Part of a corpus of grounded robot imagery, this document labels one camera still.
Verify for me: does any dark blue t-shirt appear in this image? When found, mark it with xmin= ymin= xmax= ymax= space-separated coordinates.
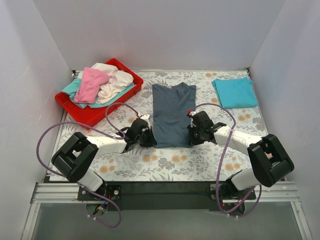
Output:
xmin=152 ymin=82 xmax=197 ymax=149

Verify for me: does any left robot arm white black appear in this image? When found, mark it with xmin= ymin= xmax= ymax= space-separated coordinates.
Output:
xmin=51 ymin=117 xmax=157 ymax=200

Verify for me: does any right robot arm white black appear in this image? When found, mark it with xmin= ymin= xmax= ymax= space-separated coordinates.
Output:
xmin=187 ymin=111 xmax=295 ymax=199

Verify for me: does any red plastic bin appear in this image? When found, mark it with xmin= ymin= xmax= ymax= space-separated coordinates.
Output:
xmin=55 ymin=58 xmax=144 ymax=127

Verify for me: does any folded teal t-shirt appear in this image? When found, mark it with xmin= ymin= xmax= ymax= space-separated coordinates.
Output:
xmin=211 ymin=77 xmax=258 ymax=109

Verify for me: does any cream white t-shirt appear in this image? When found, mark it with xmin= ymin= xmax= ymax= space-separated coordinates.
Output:
xmin=92 ymin=63 xmax=134 ymax=104

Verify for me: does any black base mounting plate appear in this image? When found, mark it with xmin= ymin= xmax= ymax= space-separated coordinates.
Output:
xmin=77 ymin=181 xmax=248 ymax=212

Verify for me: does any pink t-shirt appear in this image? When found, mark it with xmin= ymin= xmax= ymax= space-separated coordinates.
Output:
xmin=74 ymin=67 xmax=110 ymax=104

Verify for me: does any teal t-shirt in bin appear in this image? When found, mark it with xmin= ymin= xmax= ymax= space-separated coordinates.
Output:
xmin=61 ymin=78 xmax=135 ymax=109

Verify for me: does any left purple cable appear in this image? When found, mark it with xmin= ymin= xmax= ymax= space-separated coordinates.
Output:
xmin=36 ymin=102 xmax=141 ymax=228

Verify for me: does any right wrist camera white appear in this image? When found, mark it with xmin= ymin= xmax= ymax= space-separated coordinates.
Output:
xmin=187 ymin=110 xmax=198 ymax=128

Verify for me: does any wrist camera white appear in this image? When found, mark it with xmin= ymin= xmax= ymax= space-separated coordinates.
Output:
xmin=187 ymin=110 xmax=198 ymax=128
xmin=139 ymin=114 xmax=151 ymax=123

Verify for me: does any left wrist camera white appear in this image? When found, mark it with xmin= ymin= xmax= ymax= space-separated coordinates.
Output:
xmin=139 ymin=114 xmax=151 ymax=123

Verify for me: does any aluminium frame rail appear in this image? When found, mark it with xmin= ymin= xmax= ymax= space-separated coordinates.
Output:
xmin=21 ymin=183 xmax=109 ymax=240

